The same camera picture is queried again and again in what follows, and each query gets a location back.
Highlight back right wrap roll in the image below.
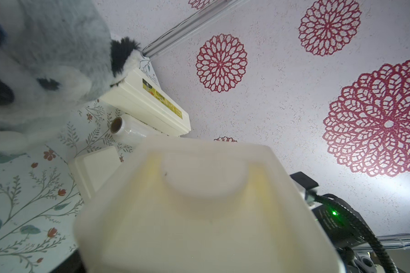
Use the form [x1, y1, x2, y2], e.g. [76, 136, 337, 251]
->
[109, 114, 163, 147]

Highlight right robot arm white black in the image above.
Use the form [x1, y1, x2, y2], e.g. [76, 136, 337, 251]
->
[290, 172, 399, 273]

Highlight cream wrap dispenser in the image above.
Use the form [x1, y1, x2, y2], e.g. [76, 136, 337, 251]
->
[74, 136, 345, 273]

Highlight back right cream dispenser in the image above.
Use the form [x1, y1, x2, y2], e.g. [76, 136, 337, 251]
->
[100, 68, 191, 137]

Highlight grey husky plush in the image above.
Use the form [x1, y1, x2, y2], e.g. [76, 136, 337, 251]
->
[0, 1, 142, 155]

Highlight floral table mat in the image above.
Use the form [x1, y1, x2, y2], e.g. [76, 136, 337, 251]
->
[0, 56, 161, 273]

